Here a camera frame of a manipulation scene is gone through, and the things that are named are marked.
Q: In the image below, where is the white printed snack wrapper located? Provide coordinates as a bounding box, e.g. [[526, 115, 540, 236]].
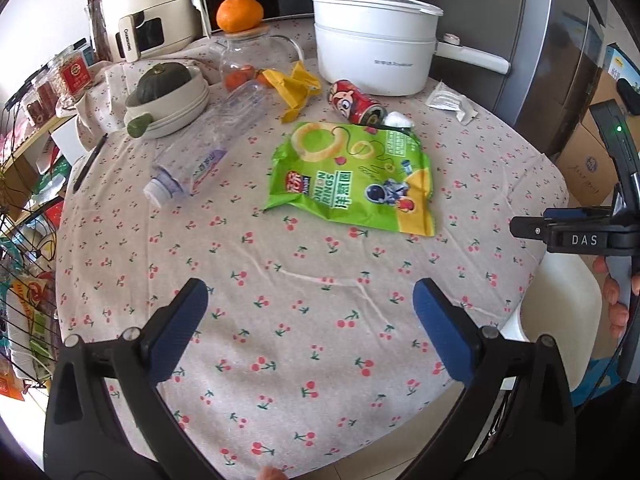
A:
[[426, 81, 477, 126]]

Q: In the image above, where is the green onion rings bag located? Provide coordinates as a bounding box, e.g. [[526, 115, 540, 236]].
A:
[[266, 122, 435, 237]]

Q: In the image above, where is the white tissue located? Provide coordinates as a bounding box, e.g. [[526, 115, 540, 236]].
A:
[[383, 112, 414, 129]]

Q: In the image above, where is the red drink can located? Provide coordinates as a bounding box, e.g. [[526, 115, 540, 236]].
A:
[[328, 79, 387, 127]]

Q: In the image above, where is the yellow wrapper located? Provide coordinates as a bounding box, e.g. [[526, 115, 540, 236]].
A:
[[262, 61, 321, 124]]

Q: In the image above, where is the clear plastic water bottle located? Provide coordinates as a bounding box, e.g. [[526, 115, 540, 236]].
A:
[[143, 80, 270, 208]]

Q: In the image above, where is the white trash bin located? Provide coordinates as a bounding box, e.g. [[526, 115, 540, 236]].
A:
[[501, 252, 602, 390]]

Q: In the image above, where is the person's right hand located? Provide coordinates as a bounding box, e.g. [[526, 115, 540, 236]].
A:
[[592, 256, 629, 338]]

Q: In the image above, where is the lower cardboard box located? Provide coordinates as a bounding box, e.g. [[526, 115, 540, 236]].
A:
[[555, 73, 617, 206]]

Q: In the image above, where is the grey refrigerator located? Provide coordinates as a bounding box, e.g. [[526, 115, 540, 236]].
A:
[[423, 0, 608, 155]]

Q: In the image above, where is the cherry print tablecloth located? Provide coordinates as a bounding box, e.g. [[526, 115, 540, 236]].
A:
[[56, 61, 568, 479]]

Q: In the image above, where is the white electric cooking pot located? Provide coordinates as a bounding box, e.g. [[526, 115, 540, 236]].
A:
[[311, 0, 511, 96]]

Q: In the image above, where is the black pen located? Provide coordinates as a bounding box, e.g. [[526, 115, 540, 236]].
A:
[[73, 133, 108, 193]]

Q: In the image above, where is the glass jar with wooden lid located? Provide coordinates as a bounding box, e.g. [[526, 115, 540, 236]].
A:
[[219, 25, 305, 92]]

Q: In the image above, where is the red label food jar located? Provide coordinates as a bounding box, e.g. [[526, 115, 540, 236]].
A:
[[53, 52, 92, 103]]

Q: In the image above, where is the dark green pumpkin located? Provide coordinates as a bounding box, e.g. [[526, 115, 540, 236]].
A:
[[134, 62, 191, 104]]

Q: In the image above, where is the orange mandarin on jar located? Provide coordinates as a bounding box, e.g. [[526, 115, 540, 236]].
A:
[[216, 0, 264, 34]]

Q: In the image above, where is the cream air fryer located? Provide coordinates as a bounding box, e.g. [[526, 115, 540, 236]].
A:
[[102, 0, 202, 62]]

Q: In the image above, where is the cream bowl with green handle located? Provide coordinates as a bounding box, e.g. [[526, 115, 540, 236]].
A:
[[125, 65, 209, 139]]

